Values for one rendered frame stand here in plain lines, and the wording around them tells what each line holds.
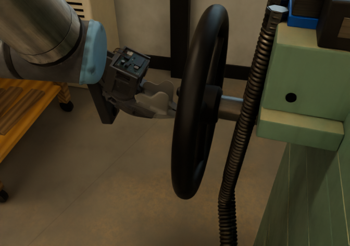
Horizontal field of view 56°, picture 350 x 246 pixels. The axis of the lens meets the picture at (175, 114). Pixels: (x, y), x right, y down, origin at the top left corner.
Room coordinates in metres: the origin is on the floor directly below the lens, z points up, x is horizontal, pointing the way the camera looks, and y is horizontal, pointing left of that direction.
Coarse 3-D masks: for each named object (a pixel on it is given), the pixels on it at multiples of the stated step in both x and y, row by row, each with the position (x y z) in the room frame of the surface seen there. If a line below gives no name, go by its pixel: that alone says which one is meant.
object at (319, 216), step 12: (312, 156) 0.33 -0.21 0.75; (324, 156) 0.29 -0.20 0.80; (312, 168) 0.31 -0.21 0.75; (324, 168) 0.27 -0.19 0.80; (312, 180) 0.29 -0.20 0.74; (324, 180) 0.25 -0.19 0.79; (312, 192) 0.27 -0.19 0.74; (324, 192) 0.24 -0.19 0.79; (312, 204) 0.25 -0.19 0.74; (324, 204) 0.22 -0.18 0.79; (312, 216) 0.24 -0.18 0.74; (324, 216) 0.21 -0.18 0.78; (312, 228) 0.22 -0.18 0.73; (324, 228) 0.20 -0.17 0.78; (312, 240) 0.21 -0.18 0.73; (324, 240) 0.18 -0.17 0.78
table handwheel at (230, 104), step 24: (216, 24) 0.37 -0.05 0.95; (192, 48) 0.33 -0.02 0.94; (216, 48) 0.46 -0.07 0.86; (192, 72) 0.30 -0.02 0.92; (216, 72) 0.50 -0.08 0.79; (192, 96) 0.28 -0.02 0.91; (216, 96) 0.37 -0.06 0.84; (192, 120) 0.27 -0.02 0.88; (216, 120) 0.36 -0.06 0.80; (192, 144) 0.25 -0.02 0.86; (192, 168) 0.25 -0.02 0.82; (192, 192) 0.26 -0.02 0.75
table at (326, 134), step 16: (272, 112) 0.30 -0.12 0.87; (288, 112) 0.30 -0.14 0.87; (256, 128) 0.30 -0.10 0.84; (272, 128) 0.28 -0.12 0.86; (288, 128) 0.27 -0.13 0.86; (304, 128) 0.27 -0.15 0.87; (320, 128) 0.27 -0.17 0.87; (336, 128) 0.27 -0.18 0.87; (304, 144) 0.27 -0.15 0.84; (320, 144) 0.26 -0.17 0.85; (336, 144) 0.26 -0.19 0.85
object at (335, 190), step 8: (328, 152) 0.28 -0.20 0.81; (336, 152) 0.26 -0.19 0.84; (328, 160) 0.27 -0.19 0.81; (336, 160) 0.25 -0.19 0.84; (328, 168) 0.26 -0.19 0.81; (336, 168) 0.24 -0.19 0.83; (328, 176) 0.25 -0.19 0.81; (336, 176) 0.23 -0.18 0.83; (328, 184) 0.24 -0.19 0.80; (336, 184) 0.22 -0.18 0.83; (336, 192) 0.21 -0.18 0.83; (336, 200) 0.20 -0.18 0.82; (336, 208) 0.19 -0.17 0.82; (344, 208) 0.18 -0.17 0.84; (336, 216) 0.19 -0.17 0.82; (344, 216) 0.17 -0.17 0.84; (336, 224) 0.18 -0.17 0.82; (344, 224) 0.17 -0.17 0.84; (336, 232) 0.17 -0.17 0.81; (344, 232) 0.16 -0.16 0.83; (336, 240) 0.16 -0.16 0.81; (344, 240) 0.15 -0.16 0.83
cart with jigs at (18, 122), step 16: (0, 80) 1.32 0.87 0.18; (16, 80) 1.32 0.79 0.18; (32, 80) 1.32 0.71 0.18; (0, 96) 1.19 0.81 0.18; (16, 96) 1.18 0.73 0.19; (32, 96) 1.17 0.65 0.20; (48, 96) 1.19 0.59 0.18; (64, 96) 1.28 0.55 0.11; (0, 112) 1.06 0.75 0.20; (16, 112) 1.06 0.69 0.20; (32, 112) 1.08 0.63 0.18; (0, 128) 0.96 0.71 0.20; (16, 128) 0.98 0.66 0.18; (0, 144) 0.89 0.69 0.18; (0, 160) 0.82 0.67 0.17; (0, 192) 0.75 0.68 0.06
